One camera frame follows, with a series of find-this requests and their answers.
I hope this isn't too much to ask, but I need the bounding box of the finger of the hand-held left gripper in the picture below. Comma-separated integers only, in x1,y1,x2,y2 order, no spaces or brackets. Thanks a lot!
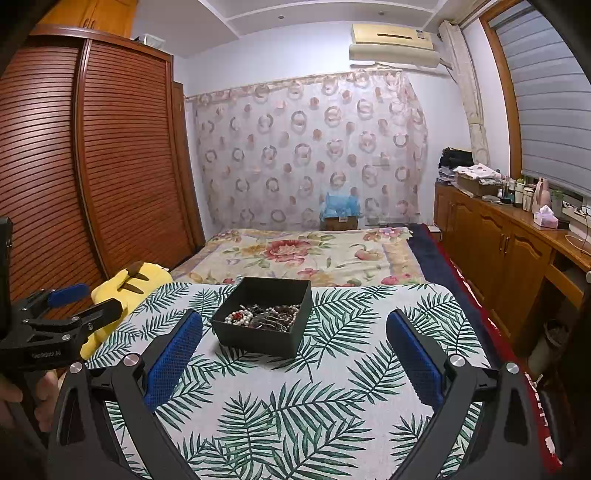
11,283,90,320
41,298,124,334

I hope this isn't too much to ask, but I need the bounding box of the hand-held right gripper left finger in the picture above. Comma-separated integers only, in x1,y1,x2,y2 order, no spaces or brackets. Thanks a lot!
46,309,204,480

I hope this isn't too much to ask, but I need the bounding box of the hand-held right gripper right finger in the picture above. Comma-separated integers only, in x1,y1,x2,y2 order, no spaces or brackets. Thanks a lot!
385,309,566,480

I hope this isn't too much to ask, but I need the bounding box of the white pearl necklace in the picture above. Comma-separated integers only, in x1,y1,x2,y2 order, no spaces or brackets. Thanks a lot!
224,305,260,326

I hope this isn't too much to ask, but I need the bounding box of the black jewelry box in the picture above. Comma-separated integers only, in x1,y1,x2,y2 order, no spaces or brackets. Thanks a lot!
211,276,314,360

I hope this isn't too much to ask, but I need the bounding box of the person's left hand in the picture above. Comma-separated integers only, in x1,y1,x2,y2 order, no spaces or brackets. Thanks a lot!
0,368,62,435

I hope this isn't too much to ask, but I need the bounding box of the yellow plush toy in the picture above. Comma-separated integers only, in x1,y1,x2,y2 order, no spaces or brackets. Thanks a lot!
81,261,173,361

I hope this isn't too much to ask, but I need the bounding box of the navy blanket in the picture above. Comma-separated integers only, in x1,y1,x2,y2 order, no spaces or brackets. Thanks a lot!
406,224,463,297

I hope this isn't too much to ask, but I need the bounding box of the green leaf print blanket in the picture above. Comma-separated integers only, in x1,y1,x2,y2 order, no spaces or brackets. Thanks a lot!
85,282,493,480

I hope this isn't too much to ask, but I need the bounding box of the wooden side cabinet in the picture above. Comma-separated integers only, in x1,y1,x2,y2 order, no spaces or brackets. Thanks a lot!
434,182,591,357

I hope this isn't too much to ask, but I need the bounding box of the grey waste bin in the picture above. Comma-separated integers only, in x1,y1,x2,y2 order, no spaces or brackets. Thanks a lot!
529,320,571,380

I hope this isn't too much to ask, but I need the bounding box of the floral blanket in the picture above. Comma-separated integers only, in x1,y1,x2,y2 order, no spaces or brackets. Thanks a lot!
173,228,426,288

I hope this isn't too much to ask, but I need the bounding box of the small cardboard box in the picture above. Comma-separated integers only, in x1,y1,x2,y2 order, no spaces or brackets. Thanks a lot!
324,215,360,232

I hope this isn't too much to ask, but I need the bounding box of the brown slatted wooden wardrobe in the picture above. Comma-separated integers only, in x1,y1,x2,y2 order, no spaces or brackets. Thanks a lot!
0,25,206,315

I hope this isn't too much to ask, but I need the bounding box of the blue plastic bag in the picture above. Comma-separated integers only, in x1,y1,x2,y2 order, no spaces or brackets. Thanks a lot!
322,187,361,217

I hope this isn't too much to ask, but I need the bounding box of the flat cardboard box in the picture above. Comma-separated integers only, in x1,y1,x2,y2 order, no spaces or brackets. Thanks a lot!
457,174,502,198

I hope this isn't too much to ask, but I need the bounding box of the pink tissue box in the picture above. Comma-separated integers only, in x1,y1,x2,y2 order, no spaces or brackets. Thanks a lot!
532,205,560,230

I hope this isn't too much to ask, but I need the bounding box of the row of small bottles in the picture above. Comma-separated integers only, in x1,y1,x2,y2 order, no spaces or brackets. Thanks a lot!
502,178,536,212

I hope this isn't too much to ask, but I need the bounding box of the white patterned cloth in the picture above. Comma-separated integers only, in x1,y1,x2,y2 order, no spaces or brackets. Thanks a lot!
452,164,503,182

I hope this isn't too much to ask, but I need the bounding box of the stack of dark clothes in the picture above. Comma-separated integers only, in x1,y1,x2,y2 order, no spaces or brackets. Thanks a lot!
438,148,476,184

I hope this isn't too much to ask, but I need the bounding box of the pink vase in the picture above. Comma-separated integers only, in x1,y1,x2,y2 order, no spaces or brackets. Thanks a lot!
531,179,551,216

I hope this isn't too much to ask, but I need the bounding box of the pink circle pattern curtain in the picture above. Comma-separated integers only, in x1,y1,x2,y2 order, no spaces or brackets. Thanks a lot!
185,69,430,232

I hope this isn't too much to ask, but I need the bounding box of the beige tied curtain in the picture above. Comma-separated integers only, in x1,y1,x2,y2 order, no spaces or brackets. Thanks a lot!
438,21,491,165

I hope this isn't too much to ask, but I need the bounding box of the wooden overhead cabinet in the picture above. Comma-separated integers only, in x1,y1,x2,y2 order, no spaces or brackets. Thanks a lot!
34,0,139,38

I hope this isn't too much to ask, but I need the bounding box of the grey window blind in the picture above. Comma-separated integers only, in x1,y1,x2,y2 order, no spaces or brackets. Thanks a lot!
492,4,591,195

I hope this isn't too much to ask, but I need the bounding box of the beige air conditioner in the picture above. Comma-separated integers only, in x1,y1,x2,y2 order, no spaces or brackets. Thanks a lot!
348,22,447,71

